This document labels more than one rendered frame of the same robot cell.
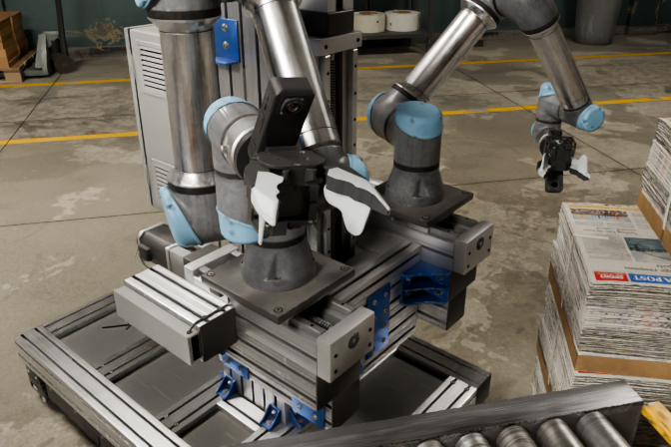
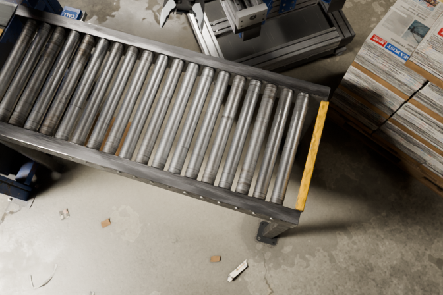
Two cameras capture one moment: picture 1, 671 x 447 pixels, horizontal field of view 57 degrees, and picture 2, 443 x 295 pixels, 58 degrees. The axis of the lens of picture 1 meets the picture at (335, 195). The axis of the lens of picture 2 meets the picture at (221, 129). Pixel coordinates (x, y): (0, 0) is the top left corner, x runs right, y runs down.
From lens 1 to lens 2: 0.86 m
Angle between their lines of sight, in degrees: 50
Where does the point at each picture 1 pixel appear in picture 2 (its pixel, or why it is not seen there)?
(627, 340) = (374, 66)
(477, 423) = (261, 78)
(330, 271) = not seen: outside the picture
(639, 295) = (383, 54)
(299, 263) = not seen: outside the picture
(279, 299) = not seen: outside the picture
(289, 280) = not seen: outside the picture
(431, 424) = (246, 70)
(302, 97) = not seen: outside the picture
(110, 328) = not seen: outside the picture
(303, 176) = (186, 2)
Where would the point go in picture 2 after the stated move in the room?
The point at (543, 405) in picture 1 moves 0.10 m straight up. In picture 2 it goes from (290, 82) to (294, 70)
